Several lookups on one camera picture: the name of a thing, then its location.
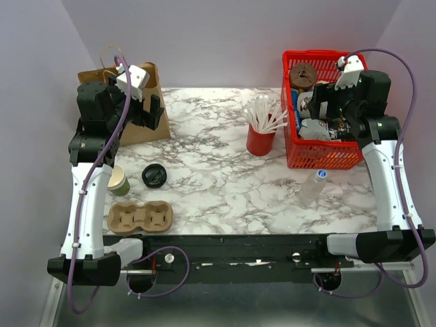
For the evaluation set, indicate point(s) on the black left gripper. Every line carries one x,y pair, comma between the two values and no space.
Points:
150,119

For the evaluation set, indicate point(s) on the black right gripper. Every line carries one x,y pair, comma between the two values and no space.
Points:
323,92

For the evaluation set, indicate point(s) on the black coffee cup lid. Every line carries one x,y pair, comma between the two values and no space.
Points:
154,175

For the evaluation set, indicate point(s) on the green paper coffee cup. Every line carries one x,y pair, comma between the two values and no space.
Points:
118,184

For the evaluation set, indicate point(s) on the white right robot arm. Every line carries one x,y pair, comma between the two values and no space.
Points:
399,228

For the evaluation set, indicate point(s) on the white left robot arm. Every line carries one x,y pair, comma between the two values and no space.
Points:
105,110

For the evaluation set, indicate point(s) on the black coffee bag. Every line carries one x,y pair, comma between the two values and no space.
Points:
340,130

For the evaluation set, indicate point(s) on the grey coffee bag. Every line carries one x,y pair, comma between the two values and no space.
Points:
303,100

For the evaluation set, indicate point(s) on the brown paper bag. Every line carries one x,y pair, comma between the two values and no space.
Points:
134,134

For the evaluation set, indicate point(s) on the grey crumpled pouch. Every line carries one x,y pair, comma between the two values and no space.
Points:
314,129

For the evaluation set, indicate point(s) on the red plastic basket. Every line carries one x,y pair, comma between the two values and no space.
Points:
314,154

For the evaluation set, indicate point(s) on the red cup with straws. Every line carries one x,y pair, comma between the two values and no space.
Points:
264,120

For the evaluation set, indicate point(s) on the clear plastic water bottle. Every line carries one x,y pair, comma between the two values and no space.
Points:
312,187

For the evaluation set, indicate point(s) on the brown cardboard cup carrier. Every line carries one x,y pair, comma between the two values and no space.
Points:
127,218

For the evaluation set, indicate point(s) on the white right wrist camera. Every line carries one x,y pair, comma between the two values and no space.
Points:
350,68

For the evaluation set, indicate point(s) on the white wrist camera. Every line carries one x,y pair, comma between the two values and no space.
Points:
350,68
138,77

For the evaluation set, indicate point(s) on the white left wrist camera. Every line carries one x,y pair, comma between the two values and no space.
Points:
138,77

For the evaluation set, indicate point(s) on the black mounting base rail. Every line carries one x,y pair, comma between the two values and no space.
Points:
242,258

